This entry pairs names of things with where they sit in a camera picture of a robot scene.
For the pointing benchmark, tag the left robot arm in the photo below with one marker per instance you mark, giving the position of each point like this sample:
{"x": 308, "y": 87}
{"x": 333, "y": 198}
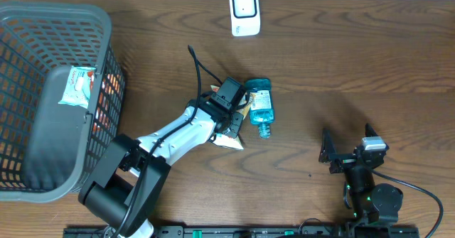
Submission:
{"x": 123, "y": 188}

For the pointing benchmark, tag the yellow snack bag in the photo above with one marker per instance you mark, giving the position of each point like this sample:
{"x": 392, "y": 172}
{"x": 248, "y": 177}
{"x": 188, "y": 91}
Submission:
{"x": 227, "y": 141}

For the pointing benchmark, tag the grey plastic mesh basket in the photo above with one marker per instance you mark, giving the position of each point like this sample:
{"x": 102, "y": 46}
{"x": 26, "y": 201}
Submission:
{"x": 48, "y": 149}

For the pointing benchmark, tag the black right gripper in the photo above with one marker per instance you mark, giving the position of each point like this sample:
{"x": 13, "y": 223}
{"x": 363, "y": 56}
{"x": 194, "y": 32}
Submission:
{"x": 328, "y": 154}

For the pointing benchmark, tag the white barcode scanner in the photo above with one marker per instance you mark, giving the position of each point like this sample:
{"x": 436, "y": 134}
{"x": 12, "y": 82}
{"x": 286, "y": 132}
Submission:
{"x": 245, "y": 17}

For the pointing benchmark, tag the teal mouthwash bottle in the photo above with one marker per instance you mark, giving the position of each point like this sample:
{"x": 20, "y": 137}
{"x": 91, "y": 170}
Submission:
{"x": 262, "y": 109}

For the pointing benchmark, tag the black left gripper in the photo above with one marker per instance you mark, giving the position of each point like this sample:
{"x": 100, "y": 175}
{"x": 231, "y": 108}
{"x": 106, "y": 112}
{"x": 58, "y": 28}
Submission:
{"x": 237, "y": 127}

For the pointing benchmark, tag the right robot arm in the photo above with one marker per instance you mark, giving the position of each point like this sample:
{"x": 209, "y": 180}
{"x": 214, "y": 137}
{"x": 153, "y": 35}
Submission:
{"x": 375, "y": 206}

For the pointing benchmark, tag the light green wipes packet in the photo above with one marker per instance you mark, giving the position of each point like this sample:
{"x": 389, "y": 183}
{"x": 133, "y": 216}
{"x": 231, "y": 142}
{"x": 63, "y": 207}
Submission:
{"x": 78, "y": 87}

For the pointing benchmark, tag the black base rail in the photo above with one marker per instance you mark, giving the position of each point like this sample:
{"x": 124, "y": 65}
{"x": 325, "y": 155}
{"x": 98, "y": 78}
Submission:
{"x": 268, "y": 232}

